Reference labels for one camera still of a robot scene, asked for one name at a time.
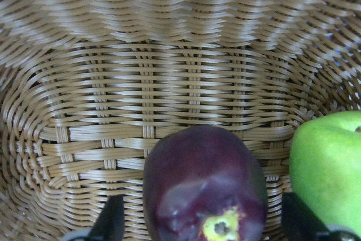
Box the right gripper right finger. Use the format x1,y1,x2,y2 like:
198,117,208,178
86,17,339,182
281,192,333,241

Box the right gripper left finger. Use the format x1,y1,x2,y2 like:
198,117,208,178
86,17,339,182
87,195,125,240

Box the green apple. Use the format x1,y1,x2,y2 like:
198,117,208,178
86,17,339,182
289,111,360,234

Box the dark purple apple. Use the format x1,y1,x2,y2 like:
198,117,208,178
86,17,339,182
143,125,268,240

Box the woven wicker basket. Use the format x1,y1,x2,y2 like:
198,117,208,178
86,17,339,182
1,0,360,240

